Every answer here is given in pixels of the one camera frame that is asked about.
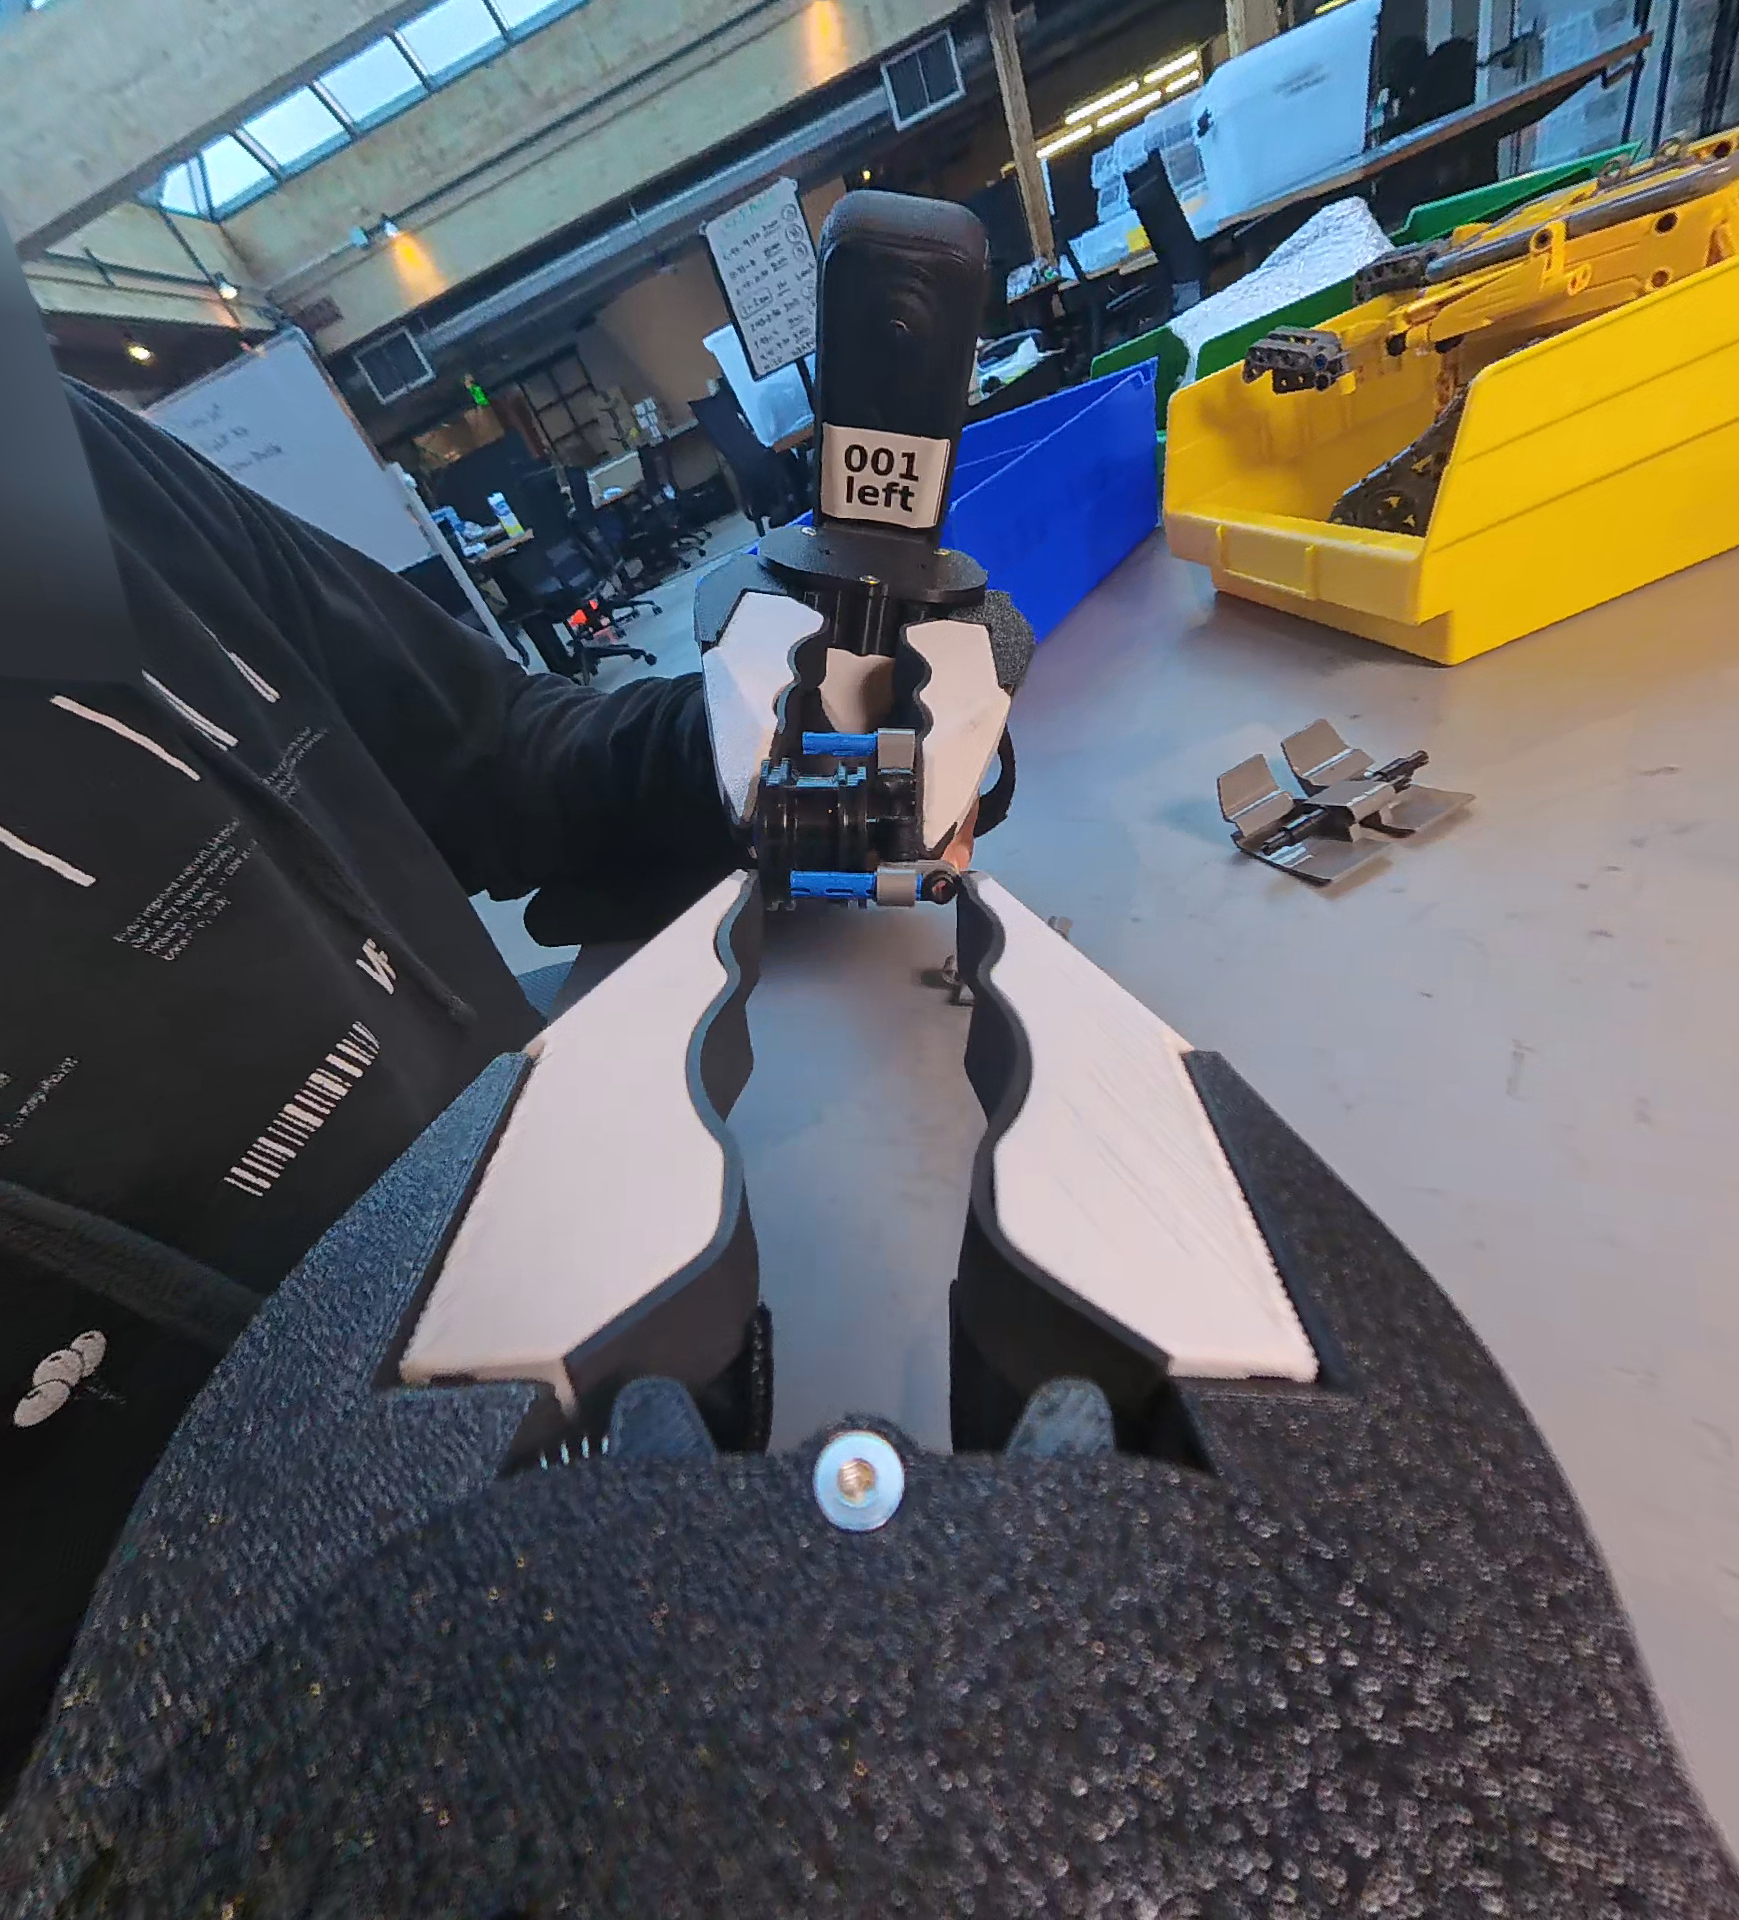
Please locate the green plastic bin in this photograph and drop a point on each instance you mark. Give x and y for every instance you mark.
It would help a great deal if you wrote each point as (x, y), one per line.
(1499, 202)

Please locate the black office chair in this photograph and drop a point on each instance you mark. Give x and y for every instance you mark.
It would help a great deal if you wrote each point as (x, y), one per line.
(1163, 224)
(583, 600)
(741, 450)

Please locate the grey desk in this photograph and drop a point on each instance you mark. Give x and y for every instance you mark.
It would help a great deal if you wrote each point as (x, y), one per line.
(1484, 1051)

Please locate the person's left forearm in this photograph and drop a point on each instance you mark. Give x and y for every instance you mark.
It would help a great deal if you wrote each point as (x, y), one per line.
(509, 749)

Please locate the grey hinged panel piece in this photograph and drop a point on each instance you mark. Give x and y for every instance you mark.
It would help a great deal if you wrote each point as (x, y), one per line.
(955, 983)

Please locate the yellow plastic bin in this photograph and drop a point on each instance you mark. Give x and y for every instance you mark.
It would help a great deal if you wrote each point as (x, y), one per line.
(1634, 480)

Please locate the grey brick panel assembly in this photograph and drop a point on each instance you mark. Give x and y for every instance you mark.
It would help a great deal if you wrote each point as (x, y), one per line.
(1335, 810)

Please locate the person's black hoodie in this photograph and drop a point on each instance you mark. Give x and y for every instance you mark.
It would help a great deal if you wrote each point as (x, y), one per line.
(135, 974)

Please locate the blue plastic bin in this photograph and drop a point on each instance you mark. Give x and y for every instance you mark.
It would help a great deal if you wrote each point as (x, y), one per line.
(1048, 480)

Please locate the person's left hand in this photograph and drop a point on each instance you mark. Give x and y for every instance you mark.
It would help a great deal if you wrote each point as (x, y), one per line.
(966, 840)

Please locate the whiteboard on stand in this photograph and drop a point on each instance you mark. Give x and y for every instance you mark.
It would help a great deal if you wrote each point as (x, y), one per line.
(755, 276)

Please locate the long wooden table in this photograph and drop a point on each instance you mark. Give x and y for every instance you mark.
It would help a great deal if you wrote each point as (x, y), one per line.
(1484, 129)

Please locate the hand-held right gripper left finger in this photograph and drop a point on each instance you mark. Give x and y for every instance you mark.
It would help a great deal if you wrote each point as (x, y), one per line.
(583, 1201)

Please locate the large white whiteboard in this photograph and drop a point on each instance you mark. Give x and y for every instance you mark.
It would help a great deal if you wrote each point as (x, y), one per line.
(298, 435)

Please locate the yellow tracked toy robot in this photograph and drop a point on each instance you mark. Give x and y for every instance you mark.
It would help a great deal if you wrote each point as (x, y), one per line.
(1559, 254)

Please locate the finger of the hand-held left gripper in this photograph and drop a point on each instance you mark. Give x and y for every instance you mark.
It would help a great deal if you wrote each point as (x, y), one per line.
(750, 675)
(966, 705)

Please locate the white bubble wrap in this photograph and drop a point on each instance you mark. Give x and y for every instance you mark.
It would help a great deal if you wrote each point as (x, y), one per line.
(1289, 270)

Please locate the clear plastic bin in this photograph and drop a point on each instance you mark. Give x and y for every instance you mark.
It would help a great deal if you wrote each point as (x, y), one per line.
(764, 398)

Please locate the white storage box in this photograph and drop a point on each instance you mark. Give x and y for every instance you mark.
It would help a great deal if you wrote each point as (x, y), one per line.
(1289, 90)

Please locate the dark mesh chair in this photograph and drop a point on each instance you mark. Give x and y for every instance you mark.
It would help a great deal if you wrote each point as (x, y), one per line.
(547, 990)

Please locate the black wheel brick assembly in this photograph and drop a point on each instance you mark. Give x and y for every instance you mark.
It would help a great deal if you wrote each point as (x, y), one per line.
(823, 819)

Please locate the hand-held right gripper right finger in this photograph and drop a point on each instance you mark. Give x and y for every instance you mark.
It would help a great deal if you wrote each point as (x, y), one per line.
(1138, 1201)

